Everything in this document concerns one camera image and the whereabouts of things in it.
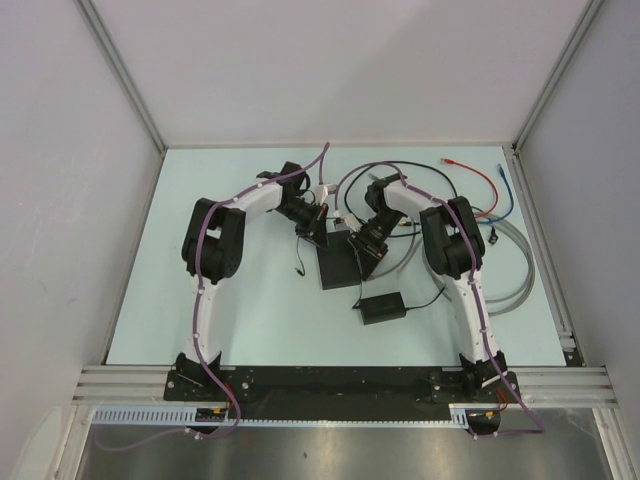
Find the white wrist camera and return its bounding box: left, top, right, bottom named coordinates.
left=333, top=212, right=362, bottom=231
left=313, top=183, right=337, bottom=204

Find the blue ethernet cable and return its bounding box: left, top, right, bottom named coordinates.
left=474, top=162, right=515, bottom=221

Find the black ethernet cable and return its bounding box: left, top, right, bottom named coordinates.
left=342, top=160, right=459, bottom=234

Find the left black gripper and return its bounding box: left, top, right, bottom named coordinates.
left=274, top=198, right=329, bottom=252

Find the grey ethernet cable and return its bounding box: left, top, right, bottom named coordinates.
left=367, top=219, right=535, bottom=316

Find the black power adapter brick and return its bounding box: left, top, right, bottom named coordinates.
left=353, top=292, right=408, bottom=325

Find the white slotted cable duct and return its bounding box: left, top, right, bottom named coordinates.
left=93, top=405, right=469, bottom=429

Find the thin black power cord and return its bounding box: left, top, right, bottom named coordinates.
left=293, top=234, right=449, bottom=314

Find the red ethernet cable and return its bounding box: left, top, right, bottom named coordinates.
left=439, top=157, right=499, bottom=217

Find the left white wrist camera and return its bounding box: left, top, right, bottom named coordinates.
left=313, top=183, right=337, bottom=204

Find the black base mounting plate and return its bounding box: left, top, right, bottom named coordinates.
left=163, top=364, right=521, bottom=421

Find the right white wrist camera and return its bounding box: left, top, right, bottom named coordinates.
left=333, top=212, right=362, bottom=231

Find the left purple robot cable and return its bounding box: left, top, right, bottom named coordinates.
left=92, top=141, right=332, bottom=451

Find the black network switch box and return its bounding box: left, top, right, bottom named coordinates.
left=316, top=230, right=360, bottom=290

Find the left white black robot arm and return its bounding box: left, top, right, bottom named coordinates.
left=176, top=162, right=329, bottom=400

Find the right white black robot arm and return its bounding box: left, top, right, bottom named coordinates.
left=349, top=174, right=508, bottom=401

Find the aluminium frame rail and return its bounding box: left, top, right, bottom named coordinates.
left=72, top=366, right=618, bottom=408

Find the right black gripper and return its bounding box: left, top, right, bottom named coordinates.
left=348, top=208, right=404, bottom=281

